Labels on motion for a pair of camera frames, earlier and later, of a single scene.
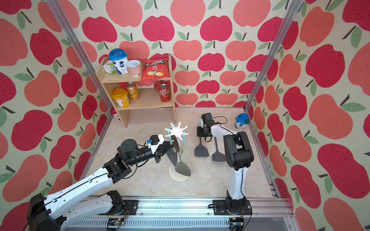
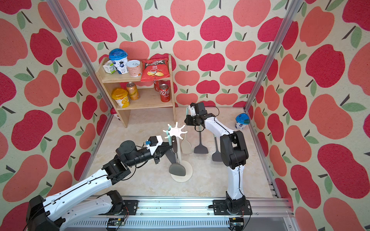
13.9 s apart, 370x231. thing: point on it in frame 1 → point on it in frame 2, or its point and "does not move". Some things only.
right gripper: x=199 y=132 → x=189 y=122
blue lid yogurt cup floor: x=242 y=120 does not move
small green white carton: x=109 y=67 does not move
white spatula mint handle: x=185 y=155 → x=186 y=147
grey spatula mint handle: x=217 y=156 does not move
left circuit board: x=116 y=221 does not move
